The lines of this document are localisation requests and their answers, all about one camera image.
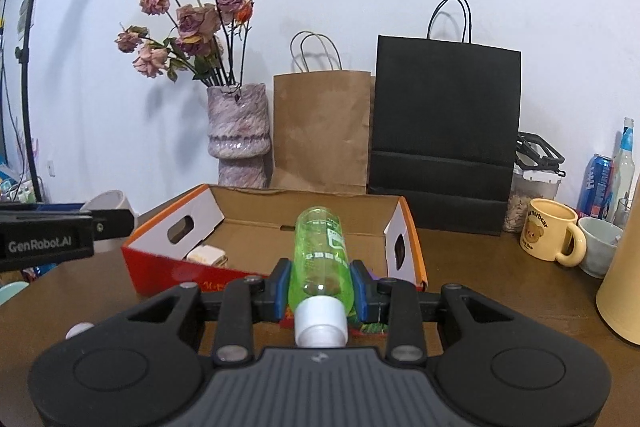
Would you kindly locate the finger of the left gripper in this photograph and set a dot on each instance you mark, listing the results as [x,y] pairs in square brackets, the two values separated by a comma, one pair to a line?
[112,223]

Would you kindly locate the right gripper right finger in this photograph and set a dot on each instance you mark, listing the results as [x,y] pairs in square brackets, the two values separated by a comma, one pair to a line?
[405,308]

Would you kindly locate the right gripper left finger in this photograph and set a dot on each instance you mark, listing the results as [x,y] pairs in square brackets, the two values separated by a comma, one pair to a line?
[184,310]

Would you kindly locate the green plastic bottle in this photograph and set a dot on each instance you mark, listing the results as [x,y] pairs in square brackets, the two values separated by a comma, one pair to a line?
[320,292]

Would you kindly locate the white plastic cup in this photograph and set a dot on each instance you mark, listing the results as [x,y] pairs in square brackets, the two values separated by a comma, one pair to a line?
[113,199]

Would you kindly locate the mint green bucket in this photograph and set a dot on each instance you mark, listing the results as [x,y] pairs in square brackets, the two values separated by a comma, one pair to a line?
[10,290]

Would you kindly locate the white charger block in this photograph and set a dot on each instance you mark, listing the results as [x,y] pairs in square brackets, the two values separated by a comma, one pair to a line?
[207,255]

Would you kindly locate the red pumpkin cardboard box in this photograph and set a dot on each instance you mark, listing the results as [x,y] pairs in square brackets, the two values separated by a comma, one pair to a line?
[255,228]

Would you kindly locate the white spray bottle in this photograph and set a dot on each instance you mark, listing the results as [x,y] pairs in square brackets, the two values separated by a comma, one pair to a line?
[78,329]

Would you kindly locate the yellow bear mug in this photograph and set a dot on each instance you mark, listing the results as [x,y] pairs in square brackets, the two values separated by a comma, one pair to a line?
[550,233]

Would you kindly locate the cream thermos jug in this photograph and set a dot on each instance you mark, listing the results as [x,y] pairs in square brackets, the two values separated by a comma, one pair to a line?
[618,298]

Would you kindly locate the grey ceramic bowl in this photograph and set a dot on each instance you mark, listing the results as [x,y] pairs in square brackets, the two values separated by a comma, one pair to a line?
[602,238]

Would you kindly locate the clear jar black clip lid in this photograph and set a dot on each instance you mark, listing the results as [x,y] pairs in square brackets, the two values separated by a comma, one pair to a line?
[537,173]

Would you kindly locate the mottled purple ceramic vase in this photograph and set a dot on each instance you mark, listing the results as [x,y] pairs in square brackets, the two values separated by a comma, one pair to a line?
[239,134]

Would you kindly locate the blue drink can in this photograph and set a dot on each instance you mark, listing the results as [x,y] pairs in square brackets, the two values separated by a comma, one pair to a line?
[594,186]

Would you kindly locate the black light stand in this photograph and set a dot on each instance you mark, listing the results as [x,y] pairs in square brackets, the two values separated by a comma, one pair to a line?
[23,57]

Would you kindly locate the brown paper bag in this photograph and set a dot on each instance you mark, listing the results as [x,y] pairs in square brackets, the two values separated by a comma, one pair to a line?
[321,124]

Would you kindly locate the black paper bag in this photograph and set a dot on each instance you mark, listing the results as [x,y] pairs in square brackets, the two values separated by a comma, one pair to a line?
[444,128]

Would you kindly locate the dried rose bouquet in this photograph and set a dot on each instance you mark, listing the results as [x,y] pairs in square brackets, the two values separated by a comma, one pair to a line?
[207,39]

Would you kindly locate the clear glass bottle blue cap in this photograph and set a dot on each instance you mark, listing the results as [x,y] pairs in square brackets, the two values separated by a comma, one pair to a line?
[623,169]

